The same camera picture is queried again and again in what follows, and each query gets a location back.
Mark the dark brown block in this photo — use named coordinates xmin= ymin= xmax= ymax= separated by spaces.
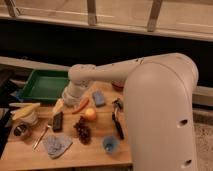
xmin=53 ymin=112 xmax=63 ymax=132

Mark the silver fork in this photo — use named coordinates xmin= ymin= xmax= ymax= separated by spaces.
xmin=33 ymin=123 xmax=52 ymax=150

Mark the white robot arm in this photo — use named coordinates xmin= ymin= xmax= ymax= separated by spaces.
xmin=62 ymin=53 xmax=198 ymax=171

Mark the metal cup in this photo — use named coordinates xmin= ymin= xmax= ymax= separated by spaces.
xmin=13 ymin=122 xmax=31 ymax=140

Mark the blue plastic cup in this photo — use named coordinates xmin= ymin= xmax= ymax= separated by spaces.
xmin=102 ymin=136 xmax=119 ymax=154

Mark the green plastic tray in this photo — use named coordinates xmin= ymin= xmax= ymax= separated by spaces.
xmin=20 ymin=70 xmax=69 ymax=104

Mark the orange carrot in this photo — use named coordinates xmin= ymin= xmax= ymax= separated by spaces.
xmin=72 ymin=97 xmax=89 ymax=114

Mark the white mug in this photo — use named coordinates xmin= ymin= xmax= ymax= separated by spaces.
xmin=21 ymin=111 xmax=38 ymax=126

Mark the orange fruit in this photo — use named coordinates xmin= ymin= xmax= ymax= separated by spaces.
xmin=84 ymin=108 xmax=97 ymax=121

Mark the dark grape bunch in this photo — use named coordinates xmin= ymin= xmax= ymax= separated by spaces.
xmin=74 ymin=116 xmax=91 ymax=145

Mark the blue grey cloth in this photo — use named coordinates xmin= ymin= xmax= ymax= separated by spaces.
xmin=43 ymin=134 xmax=73 ymax=159

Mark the blue sponge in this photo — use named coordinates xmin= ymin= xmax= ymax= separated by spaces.
xmin=92 ymin=91 xmax=105 ymax=107

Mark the red bowl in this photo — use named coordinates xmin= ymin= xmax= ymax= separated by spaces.
xmin=111 ymin=83 xmax=124 ymax=91

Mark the black handled dish brush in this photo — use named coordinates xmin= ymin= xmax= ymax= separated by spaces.
xmin=112 ymin=98 xmax=124 ymax=140

